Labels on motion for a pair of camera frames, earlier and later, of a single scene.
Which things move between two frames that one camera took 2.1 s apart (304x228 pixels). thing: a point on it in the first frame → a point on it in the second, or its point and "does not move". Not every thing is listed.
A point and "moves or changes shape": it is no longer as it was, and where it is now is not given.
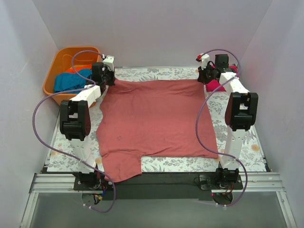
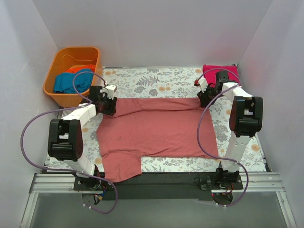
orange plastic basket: [61, 61] does not move
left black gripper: [108, 79] → [109, 109]
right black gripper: [204, 77] → [204, 101]
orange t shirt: [78, 67] does not move
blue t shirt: [70, 82] does not move
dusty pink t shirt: [145, 118] moves or changes shape
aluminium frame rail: [48, 183] does not move
